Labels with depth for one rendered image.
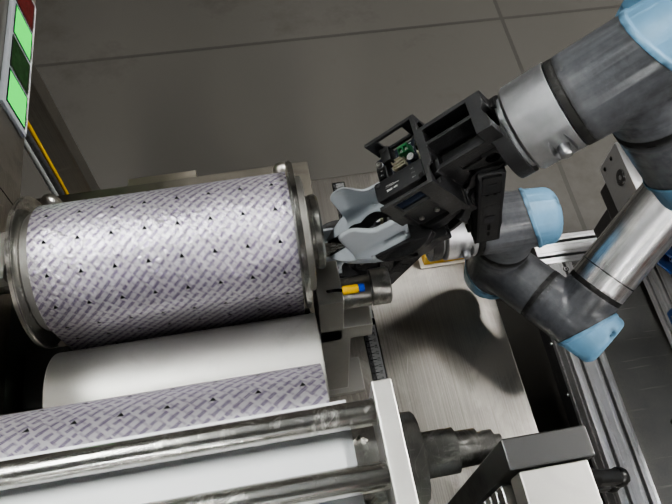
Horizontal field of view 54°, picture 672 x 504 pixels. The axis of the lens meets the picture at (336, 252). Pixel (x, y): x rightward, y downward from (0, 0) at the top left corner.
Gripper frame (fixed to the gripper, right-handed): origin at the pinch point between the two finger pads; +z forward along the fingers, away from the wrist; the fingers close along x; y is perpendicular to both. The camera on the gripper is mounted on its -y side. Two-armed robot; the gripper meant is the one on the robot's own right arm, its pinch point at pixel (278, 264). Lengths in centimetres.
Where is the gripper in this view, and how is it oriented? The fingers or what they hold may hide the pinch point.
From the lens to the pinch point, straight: 83.2
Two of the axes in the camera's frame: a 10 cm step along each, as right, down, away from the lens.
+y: 0.0, -5.0, -8.7
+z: -9.9, 1.5, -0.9
